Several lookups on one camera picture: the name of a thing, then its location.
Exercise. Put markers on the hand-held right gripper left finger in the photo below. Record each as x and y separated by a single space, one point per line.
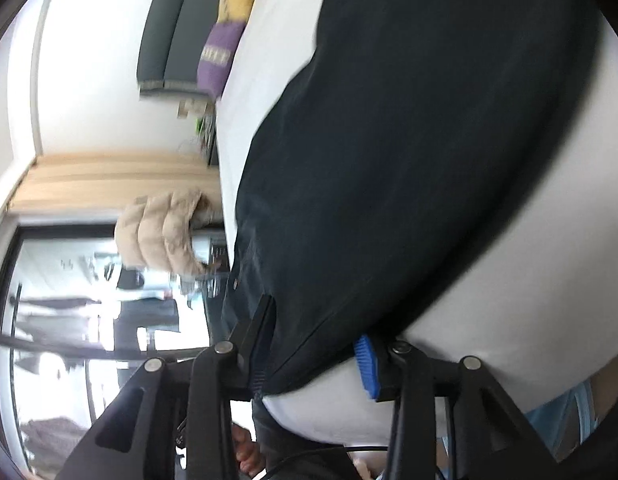
253 341

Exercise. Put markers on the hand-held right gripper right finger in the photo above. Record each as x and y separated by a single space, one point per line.
367 369

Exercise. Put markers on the dark grey sofa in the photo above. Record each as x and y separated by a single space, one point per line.
175 25

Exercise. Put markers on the glass door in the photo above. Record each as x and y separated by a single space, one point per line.
64 310

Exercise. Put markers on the person's light blue clothing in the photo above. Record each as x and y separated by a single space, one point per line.
564 412

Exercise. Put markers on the person's left hand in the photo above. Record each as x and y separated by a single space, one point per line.
245 452

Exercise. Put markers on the light wooden door frame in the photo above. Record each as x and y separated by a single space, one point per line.
114 180

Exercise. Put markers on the beige puffer jacket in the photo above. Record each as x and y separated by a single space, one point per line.
156 230

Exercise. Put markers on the black pants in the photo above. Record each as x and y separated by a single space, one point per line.
414 160

